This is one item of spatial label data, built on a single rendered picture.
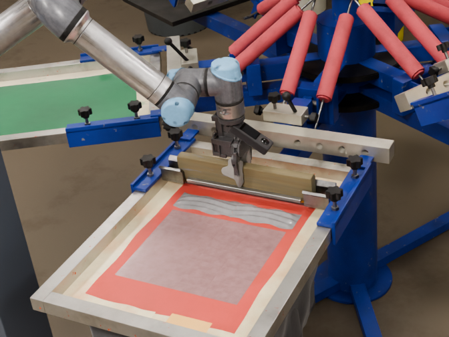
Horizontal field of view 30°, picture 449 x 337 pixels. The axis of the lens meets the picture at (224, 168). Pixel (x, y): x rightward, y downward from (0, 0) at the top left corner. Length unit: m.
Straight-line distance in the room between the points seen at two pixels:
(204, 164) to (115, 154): 2.29
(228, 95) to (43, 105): 1.05
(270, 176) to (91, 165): 2.39
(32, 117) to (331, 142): 1.10
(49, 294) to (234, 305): 0.44
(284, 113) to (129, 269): 0.69
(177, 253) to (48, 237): 1.93
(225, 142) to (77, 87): 1.02
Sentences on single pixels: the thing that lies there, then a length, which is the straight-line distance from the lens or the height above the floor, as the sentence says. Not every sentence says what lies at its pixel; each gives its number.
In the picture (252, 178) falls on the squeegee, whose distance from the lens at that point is 2.28.
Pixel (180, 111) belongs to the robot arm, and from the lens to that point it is 2.03.
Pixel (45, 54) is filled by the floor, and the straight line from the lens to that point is 6.03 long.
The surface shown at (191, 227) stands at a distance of 2.25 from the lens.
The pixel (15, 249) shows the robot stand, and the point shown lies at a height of 0.85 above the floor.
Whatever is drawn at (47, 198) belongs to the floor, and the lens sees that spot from 4.34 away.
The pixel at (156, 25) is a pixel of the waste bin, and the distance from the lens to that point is 5.98.
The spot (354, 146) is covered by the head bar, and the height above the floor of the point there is 1.03.
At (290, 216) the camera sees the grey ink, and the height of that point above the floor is 0.96.
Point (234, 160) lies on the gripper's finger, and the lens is 2.23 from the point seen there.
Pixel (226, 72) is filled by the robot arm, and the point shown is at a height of 1.35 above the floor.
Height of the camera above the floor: 2.24
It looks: 31 degrees down
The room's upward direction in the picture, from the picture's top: 7 degrees counter-clockwise
